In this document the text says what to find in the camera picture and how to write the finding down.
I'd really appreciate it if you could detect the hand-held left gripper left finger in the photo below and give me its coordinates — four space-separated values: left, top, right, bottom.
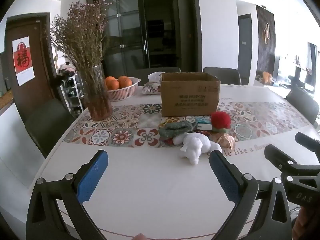
26 149 118 240

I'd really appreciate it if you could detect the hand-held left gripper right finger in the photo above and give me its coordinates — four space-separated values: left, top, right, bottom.
209 150 293 240

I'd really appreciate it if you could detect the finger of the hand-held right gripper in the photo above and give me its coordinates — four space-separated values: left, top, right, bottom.
264 144 304 175
295 132 320 153

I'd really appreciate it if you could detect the red fluffy pompom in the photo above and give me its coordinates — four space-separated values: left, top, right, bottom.
211 111 231 133

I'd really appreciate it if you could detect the cardboard box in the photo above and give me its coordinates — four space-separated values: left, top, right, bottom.
160 72 221 117

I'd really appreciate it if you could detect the white plush toy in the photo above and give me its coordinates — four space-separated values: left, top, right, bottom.
172 132 223 165

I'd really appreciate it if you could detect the small teal white box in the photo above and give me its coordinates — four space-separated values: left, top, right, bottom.
196 121 213 131

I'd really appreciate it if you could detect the patterned white tablecloth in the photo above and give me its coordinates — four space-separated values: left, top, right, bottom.
32 84 320 240

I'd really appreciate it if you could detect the green fuzzy plush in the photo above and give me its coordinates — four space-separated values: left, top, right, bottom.
159 120 198 140

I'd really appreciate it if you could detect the glass vase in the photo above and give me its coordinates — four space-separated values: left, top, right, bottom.
81 64 113 121

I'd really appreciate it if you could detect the white shoe rack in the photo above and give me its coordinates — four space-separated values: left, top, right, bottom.
59 75 84 118

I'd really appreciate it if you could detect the white fruit basket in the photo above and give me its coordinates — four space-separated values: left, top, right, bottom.
106 77 141 102

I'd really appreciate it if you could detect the floral tissue pouch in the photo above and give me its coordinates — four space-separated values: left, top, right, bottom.
142 72 163 95

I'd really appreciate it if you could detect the dark grey door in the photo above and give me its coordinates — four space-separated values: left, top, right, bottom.
237 14 253 85

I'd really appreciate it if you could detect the pink clothes pile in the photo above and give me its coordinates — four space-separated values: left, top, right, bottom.
59 62 77 77

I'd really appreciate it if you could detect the brown wooden door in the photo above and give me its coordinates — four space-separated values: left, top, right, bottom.
5 12 59 123

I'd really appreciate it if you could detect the red and white door poster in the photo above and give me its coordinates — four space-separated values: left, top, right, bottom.
12 36 35 85

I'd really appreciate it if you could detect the dried flower bouquet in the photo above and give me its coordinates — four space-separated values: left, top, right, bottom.
49 0 113 105

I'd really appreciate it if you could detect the black glass sliding door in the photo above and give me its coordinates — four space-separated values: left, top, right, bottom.
86 0 203 85

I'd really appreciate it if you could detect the dark slatted wall panel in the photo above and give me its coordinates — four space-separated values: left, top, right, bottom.
255 4 276 80

